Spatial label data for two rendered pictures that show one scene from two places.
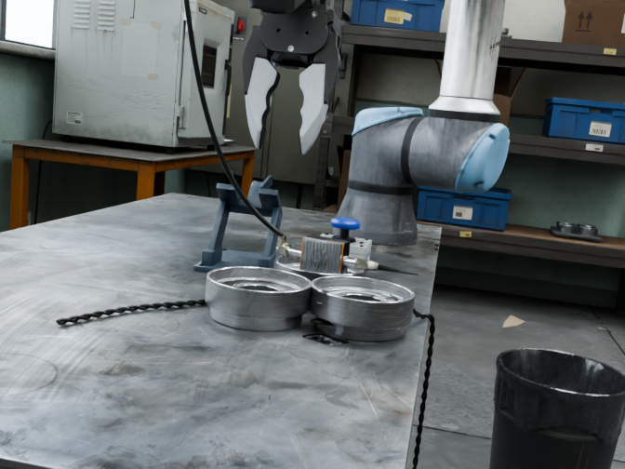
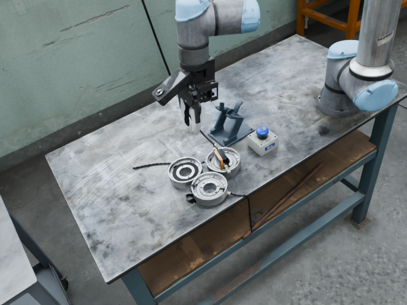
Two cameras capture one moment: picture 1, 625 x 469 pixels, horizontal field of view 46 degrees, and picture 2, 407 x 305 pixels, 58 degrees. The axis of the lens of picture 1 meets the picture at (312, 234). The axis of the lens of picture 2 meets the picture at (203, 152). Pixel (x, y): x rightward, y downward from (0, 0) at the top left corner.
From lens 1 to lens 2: 0.95 m
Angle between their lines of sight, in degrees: 58
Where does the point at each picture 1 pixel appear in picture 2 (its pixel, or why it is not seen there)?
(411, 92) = not seen: outside the picture
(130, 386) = (119, 206)
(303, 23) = (186, 94)
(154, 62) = not seen: outside the picture
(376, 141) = (330, 67)
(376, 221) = (327, 104)
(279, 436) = (124, 241)
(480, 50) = (370, 42)
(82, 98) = not seen: outside the picture
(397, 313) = (207, 202)
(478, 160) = (358, 101)
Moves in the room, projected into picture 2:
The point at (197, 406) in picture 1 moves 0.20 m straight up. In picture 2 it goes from (122, 221) to (100, 175)
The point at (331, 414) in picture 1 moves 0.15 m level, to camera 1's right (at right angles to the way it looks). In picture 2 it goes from (144, 238) to (179, 272)
